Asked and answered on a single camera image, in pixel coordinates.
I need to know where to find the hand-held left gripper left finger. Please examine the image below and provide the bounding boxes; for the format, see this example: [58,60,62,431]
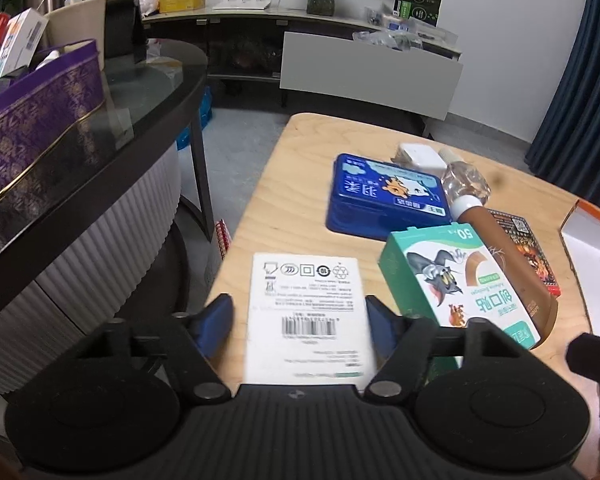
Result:
[97,294,236,402]

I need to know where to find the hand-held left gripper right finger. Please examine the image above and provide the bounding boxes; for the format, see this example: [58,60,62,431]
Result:
[362,295,504,402]

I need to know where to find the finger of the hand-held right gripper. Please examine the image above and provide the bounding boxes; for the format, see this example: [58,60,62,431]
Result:
[565,332,600,391]

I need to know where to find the green cartoon bandage box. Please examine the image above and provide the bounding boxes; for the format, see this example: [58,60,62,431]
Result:
[378,225,548,386]

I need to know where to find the white box with barcode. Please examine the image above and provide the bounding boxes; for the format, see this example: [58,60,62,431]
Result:
[244,252,381,391]

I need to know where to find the bronze bottle with white cap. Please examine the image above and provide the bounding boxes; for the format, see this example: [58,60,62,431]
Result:
[452,195,558,343]

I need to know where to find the red spiral notebook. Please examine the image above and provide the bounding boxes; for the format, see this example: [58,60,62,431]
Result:
[214,219,231,261]

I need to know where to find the orange and white box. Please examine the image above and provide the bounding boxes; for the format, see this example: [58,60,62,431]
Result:
[560,199,600,311]

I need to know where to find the dark printed card box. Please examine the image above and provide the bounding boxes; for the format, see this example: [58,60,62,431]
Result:
[487,207,563,301]

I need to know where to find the blue tin box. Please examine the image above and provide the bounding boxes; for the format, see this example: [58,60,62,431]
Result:
[326,154,453,241]

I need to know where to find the clear glass bottle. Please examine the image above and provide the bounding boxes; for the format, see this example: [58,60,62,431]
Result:
[437,147,492,208]

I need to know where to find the white charger adapter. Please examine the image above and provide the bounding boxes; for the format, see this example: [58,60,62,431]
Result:
[392,142,446,173]

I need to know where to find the blue plastic item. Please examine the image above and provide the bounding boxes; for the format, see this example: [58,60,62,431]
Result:
[177,87,214,151]

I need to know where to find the black glass round table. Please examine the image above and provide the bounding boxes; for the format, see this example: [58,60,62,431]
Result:
[0,37,216,396]

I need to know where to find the white tv stand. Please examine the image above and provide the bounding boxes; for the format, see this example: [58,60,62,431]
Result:
[142,2,465,138]

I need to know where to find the purple patterned box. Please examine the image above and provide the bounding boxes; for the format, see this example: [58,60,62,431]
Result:
[0,39,106,271]

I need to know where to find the dark blue curtain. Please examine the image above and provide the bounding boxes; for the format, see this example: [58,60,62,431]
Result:
[525,0,600,211]

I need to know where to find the clear plastic packets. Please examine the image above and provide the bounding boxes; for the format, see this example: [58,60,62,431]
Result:
[352,27,423,53]

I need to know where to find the clear plastic case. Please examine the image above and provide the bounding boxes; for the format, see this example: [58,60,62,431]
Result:
[415,25,459,45]

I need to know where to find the small blue white boxes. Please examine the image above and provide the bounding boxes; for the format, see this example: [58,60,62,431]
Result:
[365,5,407,31]

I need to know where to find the black chair back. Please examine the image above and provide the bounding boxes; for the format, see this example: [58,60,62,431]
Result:
[104,0,147,64]

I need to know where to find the white tube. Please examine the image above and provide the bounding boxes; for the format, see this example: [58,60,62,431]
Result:
[34,50,62,72]

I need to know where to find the green and black box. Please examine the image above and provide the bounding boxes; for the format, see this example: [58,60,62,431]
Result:
[395,0,443,28]

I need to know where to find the beige chair back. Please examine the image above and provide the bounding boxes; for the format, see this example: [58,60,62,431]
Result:
[45,0,107,71]

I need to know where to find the white blue medicine box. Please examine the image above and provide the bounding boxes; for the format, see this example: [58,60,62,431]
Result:
[0,8,49,83]

